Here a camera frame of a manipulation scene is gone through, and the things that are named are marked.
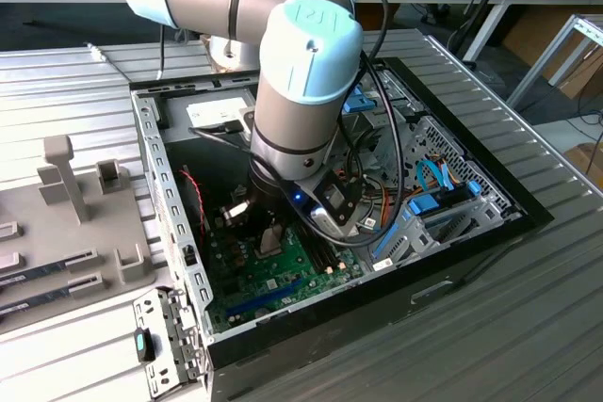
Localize grey cable metal plug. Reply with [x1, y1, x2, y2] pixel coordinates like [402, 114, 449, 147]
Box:
[84, 41, 133, 81]

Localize brown square base plate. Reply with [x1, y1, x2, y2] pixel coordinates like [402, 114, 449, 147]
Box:
[199, 33, 260, 74]

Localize grey parts rack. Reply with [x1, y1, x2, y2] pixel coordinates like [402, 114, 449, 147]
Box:
[0, 135, 159, 328]

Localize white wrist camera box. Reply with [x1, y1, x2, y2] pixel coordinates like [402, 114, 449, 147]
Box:
[309, 206, 348, 239]

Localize black camera cable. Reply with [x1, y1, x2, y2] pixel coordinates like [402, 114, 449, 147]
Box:
[239, 0, 406, 248]
[187, 119, 302, 196]

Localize black coiled cable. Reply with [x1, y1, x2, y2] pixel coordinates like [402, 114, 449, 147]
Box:
[341, 131, 385, 186]

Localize RAM stick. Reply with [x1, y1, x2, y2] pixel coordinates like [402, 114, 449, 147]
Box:
[0, 258, 72, 288]
[0, 283, 76, 316]

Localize cardboard box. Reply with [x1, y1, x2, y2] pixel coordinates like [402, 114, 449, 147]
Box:
[541, 41, 603, 102]
[562, 141, 603, 186]

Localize grey power supply unit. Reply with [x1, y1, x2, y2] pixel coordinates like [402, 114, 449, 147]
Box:
[159, 90, 259, 191]

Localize blue expansion slot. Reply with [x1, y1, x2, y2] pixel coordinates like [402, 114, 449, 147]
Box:
[224, 277, 303, 323]

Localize aluminium profile frame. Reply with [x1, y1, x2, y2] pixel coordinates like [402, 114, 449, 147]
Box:
[506, 13, 603, 111]

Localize black case fan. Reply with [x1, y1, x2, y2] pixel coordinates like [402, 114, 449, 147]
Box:
[180, 167, 211, 257]

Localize hard disk in blue carrier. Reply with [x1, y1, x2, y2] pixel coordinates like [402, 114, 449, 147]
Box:
[371, 180, 481, 262]

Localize blue plastic drive latch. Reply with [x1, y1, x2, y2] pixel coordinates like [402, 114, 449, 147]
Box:
[342, 86, 379, 115]

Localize blue flat data wire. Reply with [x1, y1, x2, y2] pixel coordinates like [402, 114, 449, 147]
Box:
[416, 158, 457, 196]

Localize silver green CPU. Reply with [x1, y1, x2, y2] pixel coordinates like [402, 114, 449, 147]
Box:
[256, 225, 287, 258]

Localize grey optical drive cage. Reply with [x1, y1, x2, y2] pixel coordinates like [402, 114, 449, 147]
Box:
[336, 70, 416, 177]

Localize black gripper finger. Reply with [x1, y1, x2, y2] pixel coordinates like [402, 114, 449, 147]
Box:
[219, 201, 265, 255]

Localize green motherboard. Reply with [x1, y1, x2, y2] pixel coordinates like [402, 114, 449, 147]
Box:
[202, 213, 367, 335]

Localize black latch teal button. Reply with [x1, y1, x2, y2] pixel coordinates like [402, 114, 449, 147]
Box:
[133, 329, 156, 363]

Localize black PC case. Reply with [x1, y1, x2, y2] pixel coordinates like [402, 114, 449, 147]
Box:
[127, 56, 556, 402]

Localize hinged metal slot retainer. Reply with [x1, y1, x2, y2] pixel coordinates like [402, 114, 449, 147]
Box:
[133, 286, 211, 398]

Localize orange yellow power wires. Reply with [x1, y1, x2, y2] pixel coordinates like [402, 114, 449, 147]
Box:
[360, 175, 425, 233]

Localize twisted fan wire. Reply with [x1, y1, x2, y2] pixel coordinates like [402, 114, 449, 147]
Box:
[180, 166, 208, 238]

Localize perforated metal disk bay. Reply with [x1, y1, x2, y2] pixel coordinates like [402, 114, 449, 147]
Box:
[369, 114, 524, 274]

